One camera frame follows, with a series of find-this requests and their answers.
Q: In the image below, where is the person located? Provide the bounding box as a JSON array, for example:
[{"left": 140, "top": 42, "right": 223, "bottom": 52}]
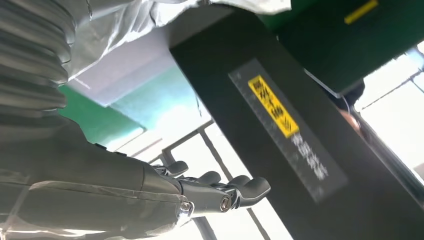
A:
[{"left": 337, "top": 108, "right": 365, "bottom": 136}]

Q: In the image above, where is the black inbound scanner machine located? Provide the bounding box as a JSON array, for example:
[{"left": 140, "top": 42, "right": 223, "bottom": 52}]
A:
[{"left": 66, "top": 6, "right": 424, "bottom": 240}]

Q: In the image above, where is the yellow and black machine label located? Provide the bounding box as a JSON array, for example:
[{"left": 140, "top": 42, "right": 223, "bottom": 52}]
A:
[{"left": 228, "top": 58, "right": 349, "bottom": 204}]

